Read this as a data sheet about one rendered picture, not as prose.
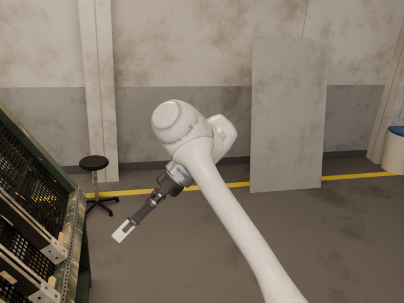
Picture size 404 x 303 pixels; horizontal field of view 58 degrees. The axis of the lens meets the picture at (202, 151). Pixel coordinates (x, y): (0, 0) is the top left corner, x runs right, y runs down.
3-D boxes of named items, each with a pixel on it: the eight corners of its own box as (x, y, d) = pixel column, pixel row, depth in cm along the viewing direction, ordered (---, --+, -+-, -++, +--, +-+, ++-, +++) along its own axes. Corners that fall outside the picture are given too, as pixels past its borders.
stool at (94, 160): (118, 193, 418) (116, 149, 394) (121, 216, 380) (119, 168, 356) (74, 198, 406) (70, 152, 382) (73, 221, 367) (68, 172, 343)
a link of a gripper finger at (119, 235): (136, 225, 101) (136, 225, 100) (119, 242, 101) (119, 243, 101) (128, 217, 101) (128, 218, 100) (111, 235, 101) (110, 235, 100)
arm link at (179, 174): (176, 153, 94) (160, 169, 95) (201, 177, 95) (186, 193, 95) (178, 149, 103) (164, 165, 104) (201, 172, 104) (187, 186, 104)
